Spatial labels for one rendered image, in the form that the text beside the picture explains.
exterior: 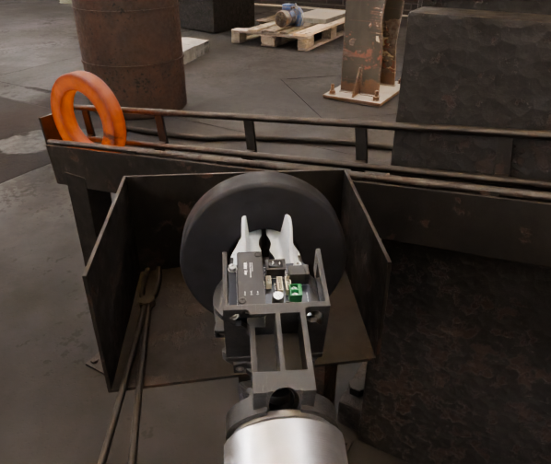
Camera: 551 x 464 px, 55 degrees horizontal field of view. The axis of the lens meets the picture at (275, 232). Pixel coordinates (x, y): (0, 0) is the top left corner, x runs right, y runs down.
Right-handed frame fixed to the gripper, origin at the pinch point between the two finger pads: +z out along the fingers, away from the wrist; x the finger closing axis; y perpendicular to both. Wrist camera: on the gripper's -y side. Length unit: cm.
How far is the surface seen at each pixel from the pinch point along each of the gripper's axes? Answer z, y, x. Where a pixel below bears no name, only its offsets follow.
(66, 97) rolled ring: 62, -21, 35
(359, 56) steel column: 271, -118, -78
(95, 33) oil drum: 245, -91, 74
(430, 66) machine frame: 31.3, 0.3, -24.9
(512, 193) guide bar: 12.5, -6.8, -31.5
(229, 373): -7.6, -11.1, 3.6
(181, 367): -6.3, -12.0, 8.4
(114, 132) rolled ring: 52, -23, 25
